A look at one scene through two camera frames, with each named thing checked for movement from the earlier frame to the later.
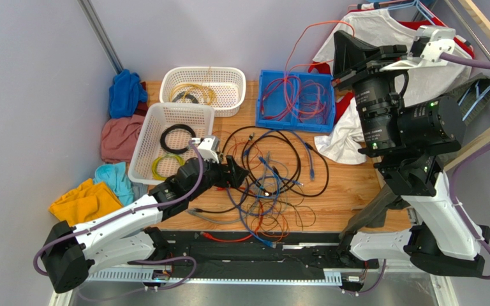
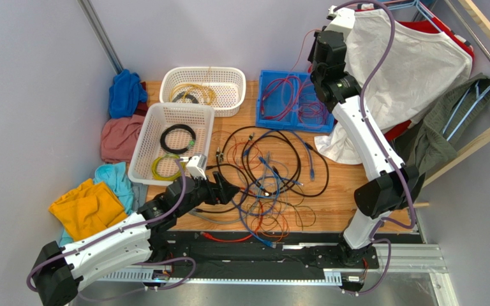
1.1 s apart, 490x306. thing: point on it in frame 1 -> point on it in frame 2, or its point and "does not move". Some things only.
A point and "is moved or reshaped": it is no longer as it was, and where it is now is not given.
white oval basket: [224, 87] does not move
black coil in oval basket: [183, 94] does not move
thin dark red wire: [311, 103] is moved or reshaped
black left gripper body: [225, 179] -> [212, 196]
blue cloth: [125, 94] does not move
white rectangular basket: [158, 116] does not move
